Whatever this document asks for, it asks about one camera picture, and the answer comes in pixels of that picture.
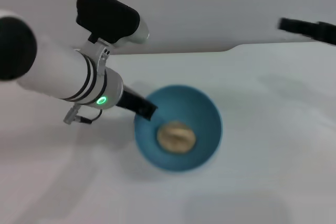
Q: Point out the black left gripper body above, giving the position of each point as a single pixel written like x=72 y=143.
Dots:
x=130 y=100

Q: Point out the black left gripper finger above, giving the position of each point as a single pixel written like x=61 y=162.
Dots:
x=146 y=110

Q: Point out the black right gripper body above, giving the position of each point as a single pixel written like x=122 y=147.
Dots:
x=326 y=32

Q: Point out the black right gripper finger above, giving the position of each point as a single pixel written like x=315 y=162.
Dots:
x=296 y=26

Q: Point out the egg yolk pastry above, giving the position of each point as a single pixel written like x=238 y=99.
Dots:
x=176 y=137

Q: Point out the blue bowl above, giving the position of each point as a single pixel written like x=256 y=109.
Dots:
x=204 y=129

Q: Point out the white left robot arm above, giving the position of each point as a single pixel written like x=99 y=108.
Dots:
x=52 y=74

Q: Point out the left wrist camera housing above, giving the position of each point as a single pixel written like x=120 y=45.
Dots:
x=107 y=14

